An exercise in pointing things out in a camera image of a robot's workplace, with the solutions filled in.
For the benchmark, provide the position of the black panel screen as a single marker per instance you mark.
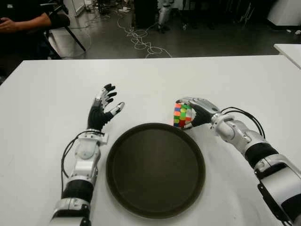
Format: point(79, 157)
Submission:
point(145, 14)

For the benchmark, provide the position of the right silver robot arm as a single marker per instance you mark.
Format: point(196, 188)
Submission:
point(235, 131)

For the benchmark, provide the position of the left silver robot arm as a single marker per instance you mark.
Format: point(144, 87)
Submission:
point(87, 153)

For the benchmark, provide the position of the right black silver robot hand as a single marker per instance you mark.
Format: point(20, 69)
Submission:
point(202, 113)

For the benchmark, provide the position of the dark brown round plate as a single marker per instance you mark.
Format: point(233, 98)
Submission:
point(155, 169)

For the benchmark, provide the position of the multicoloured Rubik's cube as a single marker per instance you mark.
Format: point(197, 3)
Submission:
point(182, 115)

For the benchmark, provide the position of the black chair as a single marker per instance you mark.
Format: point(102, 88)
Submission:
point(61, 21)

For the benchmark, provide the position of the white panel board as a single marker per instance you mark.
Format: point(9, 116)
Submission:
point(75, 5)

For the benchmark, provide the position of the folded metal stand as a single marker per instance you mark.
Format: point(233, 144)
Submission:
point(245, 13)

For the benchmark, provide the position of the white side table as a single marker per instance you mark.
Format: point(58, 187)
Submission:
point(291, 54)

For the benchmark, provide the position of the white machine housing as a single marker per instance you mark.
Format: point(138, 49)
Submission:
point(284, 11)

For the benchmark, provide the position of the seated person in black shirt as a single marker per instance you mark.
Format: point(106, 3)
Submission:
point(23, 23)

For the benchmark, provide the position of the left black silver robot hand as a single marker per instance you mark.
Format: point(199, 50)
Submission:
point(97, 116)

